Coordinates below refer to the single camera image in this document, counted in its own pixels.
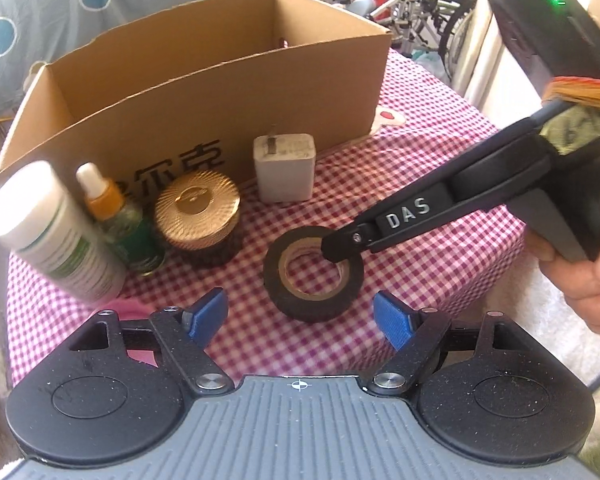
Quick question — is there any white plug charger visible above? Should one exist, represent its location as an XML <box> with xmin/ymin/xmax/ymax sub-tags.
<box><xmin>252</xmin><ymin>125</ymin><xmax>316</xmax><ymax>204</ymax></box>

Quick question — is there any brown cardboard box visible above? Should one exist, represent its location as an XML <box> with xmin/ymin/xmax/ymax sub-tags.
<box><xmin>0</xmin><ymin>0</ymin><xmax>393</xmax><ymax>196</ymax></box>

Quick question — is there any green dropper bottle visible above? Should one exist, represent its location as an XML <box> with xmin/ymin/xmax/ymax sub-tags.
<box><xmin>75</xmin><ymin>162</ymin><xmax>167</xmax><ymax>275</ymax></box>

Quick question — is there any black tape roll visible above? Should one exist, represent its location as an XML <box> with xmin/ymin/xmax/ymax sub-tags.
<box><xmin>263</xmin><ymin>226</ymin><xmax>365</xmax><ymax>322</ymax></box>

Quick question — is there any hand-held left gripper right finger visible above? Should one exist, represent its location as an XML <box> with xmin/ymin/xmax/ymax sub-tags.
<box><xmin>370</xmin><ymin>290</ymin><xmax>528</xmax><ymax>397</ymax></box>

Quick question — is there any coloured rubber band bundle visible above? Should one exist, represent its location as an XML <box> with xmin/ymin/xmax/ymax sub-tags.
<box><xmin>542</xmin><ymin>75</ymin><xmax>600</xmax><ymax>109</ymax></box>

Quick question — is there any blue plastic bag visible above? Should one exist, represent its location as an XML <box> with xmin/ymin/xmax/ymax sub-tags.
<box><xmin>414</xmin><ymin>50</ymin><xmax>452</xmax><ymax>79</ymax></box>

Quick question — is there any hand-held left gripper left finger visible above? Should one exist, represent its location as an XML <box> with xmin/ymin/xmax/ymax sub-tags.
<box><xmin>67</xmin><ymin>287</ymin><xmax>233</xmax><ymax>396</ymax></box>

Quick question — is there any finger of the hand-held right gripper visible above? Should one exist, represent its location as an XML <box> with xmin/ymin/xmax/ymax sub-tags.
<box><xmin>321</xmin><ymin>109</ymin><xmax>556</xmax><ymax>266</ymax></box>

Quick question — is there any white window curtain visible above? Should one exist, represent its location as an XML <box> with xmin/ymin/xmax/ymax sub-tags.
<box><xmin>461</xmin><ymin>0</ymin><xmax>546</xmax><ymax>133</ymax></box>

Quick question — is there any person's right hand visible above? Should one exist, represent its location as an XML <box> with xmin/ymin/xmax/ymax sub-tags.
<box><xmin>524</xmin><ymin>232</ymin><xmax>600</xmax><ymax>335</ymax></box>

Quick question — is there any green patterned cloth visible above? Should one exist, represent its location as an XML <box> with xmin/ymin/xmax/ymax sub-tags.
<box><xmin>539</xmin><ymin>104</ymin><xmax>600</xmax><ymax>162</ymax></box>

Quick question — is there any gold-lid black jar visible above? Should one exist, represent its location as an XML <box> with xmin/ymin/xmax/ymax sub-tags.
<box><xmin>153</xmin><ymin>171</ymin><xmax>242</xmax><ymax>267</ymax></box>

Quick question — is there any red checked tablecloth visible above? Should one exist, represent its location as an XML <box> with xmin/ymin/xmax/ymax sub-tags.
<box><xmin>7</xmin><ymin>47</ymin><xmax>528</xmax><ymax>391</ymax></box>

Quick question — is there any white plastic bottle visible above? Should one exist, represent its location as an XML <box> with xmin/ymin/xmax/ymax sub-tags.
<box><xmin>0</xmin><ymin>160</ymin><xmax>128</xmax><ymax>303</ymax></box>

